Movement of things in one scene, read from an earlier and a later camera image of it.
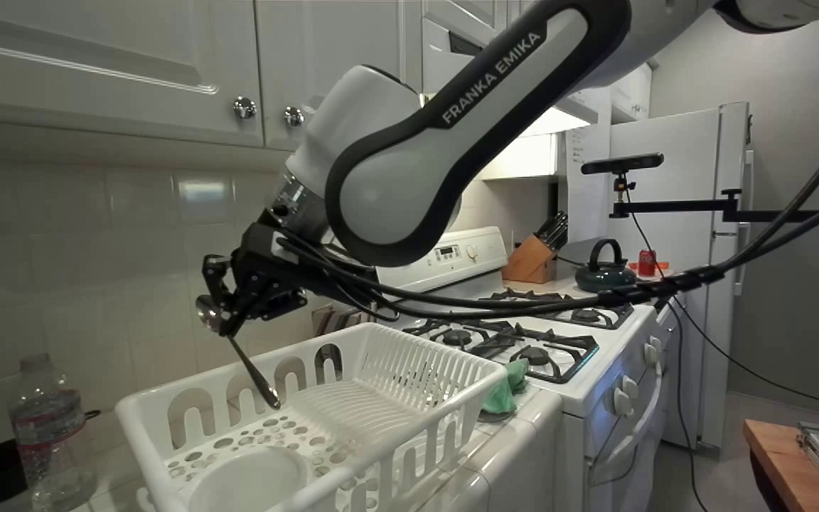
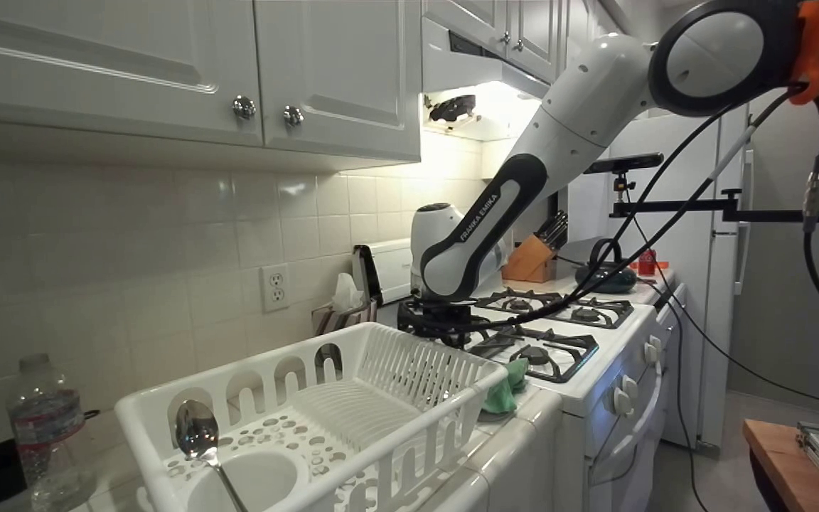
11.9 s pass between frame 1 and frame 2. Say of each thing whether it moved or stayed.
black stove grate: stayed
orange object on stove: stayed
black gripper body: moved
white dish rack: stayed
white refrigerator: stayed
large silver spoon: moved
